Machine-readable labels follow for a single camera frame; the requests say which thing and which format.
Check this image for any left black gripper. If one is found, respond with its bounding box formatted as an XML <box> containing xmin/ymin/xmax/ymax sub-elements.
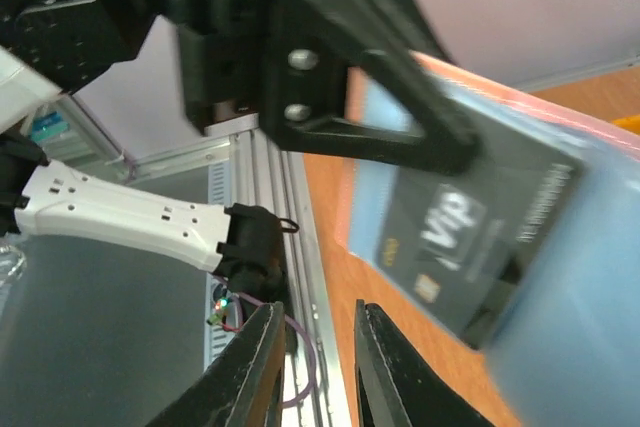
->
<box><xmin>164</xmin><ymin>0</ymin><xmax>482</xmax><ymax>175</ymax></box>

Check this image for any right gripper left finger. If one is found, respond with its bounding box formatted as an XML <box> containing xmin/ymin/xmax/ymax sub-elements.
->
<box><xmin>147</xmin><ymin>302</ymin><xmax>285</xmax><ymax>427</ymax></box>

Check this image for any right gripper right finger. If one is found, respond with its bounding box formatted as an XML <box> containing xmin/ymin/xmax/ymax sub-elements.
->
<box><xmin>354</xmin><ymin>299</ymin><xmax>492</xmax><ymax>427</ymax></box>

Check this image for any black credit card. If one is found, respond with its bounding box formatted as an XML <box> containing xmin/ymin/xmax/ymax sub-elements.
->
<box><xmin>373</xmin><ymin>92</ymin><xmax>585</xmax><ymax>349</ymax></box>

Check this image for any left green circuit board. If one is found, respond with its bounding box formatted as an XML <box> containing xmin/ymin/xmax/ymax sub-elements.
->
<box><xmin>206</xmin><ymin>297</ymin><xmax>237</xmax><ymax>332</ymax></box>

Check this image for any clear plastic cup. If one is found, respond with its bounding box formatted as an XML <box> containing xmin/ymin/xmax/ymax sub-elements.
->
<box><xmin>0</xmin><ymin>243</ymin><xmax>26</xmax><ymax>287</ymax></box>

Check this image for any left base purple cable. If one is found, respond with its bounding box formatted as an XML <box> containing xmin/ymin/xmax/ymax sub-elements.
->
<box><xmin>212</xmin><ymin>274</ymin><xmax>321</xmax><ymax>411</ymax></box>

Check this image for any grey slotted cable duct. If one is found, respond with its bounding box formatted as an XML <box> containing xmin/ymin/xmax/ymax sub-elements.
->
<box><xmin>203</xmin><ymin>160</ymin><xmax>231</xmax><ymax>369</ymax></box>

